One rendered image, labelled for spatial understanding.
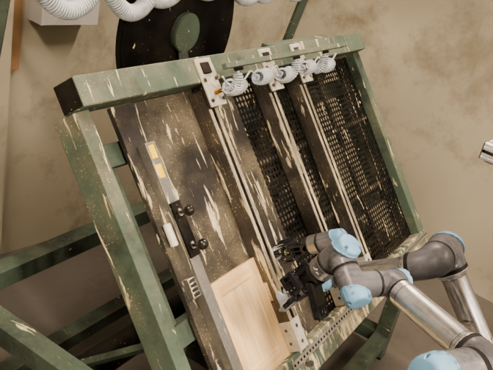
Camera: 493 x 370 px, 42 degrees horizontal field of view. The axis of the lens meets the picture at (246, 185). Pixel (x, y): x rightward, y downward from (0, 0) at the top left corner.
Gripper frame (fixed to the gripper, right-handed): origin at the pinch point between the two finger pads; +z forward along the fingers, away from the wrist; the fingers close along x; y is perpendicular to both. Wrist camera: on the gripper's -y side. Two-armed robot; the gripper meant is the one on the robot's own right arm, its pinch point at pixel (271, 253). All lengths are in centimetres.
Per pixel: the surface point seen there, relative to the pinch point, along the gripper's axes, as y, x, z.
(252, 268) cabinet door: 14.9, 0.6, 0.3
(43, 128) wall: -61, -101, 179
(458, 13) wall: -291, -81, -21
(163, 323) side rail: 71, -1, -4
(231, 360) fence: 47, 23, -2
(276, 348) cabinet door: 18.2, 32.3, 0.2
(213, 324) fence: 47.6, 9.1, -1.6
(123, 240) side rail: 73, -30, -3
